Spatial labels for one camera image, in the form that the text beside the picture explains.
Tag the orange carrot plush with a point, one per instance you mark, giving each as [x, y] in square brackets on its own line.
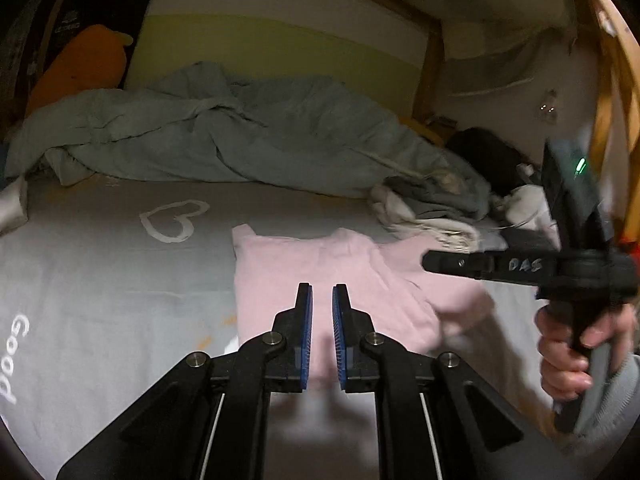
[85, 65]

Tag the person's right forearm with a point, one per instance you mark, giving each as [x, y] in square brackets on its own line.
[615, 395]

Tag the black garment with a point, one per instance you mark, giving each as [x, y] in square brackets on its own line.
[480, 150]

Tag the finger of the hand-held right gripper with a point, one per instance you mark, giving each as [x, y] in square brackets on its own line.
[465, 262]

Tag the white wall socket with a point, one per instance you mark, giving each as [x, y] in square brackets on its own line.
[547, 110]

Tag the pale hanging net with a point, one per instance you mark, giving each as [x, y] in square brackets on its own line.
[500, 60]

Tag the person's right hand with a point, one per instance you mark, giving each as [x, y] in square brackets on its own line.
[560, 370]

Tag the pink printed sweatshirt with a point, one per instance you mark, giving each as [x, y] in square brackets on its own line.
[300, 265]

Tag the yellow pillow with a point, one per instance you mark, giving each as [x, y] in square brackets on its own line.
[425, 132]

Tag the small white cloth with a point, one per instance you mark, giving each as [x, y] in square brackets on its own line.
[12, 205]

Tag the white garment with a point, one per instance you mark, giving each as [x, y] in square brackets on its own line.
[525, 202]

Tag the wooden bed frame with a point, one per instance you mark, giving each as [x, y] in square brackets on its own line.
[430, 70]

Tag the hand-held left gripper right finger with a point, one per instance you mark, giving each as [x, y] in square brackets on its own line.
[340, 340]

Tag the grey duvet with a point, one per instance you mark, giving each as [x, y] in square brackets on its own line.
[250, 125]

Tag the dark grey cloth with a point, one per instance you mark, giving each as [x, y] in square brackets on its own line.
[520, 237]

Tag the folded grey garment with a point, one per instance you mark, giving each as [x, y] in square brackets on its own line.
[430, 200]

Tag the grey printed bed sheet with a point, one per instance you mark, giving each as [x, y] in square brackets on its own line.
[125, 285]

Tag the folded cream garment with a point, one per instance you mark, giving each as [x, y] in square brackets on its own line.
[440, 232]

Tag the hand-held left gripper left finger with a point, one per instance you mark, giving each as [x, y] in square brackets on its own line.
[305, 340]

